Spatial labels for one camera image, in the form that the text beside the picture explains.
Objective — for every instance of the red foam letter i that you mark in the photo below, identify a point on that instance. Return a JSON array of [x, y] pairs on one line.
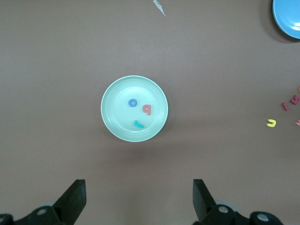
[[285, 106]]

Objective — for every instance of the blue round plate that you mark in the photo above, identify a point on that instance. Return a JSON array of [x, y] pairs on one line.
[[288, 18]]

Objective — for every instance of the yellow foam letter u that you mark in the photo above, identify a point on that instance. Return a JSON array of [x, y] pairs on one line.
[[271, 125]]

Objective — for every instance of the red foam letter k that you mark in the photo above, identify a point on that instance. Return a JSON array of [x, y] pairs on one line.
[[294, 100]]

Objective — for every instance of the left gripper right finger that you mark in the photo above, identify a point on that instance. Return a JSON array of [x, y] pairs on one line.
[[201, 204]]

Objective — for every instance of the green round plate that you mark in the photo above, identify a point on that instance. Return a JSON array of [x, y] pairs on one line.
[[117, 126]]

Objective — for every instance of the teal foam letter j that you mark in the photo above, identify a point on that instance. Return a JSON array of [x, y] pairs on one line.
[[139, 125]]

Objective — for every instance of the salmon foam letter b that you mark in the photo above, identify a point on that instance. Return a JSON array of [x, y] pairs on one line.
[[149, 112]]

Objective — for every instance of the blue foam letter o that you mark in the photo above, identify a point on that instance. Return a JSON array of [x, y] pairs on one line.
[[129, 103]]

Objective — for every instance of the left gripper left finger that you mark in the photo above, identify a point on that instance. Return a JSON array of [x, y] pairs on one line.
[[72, 201]]

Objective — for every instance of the pink foam letter f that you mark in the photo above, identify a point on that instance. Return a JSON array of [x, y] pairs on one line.
[[298, 122]]

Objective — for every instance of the brown table cover sheet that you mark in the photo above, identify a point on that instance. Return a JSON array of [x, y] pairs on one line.
[[70, 47]]

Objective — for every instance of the white paper scrap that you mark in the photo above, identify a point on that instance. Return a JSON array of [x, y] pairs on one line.
[[159, 7]]

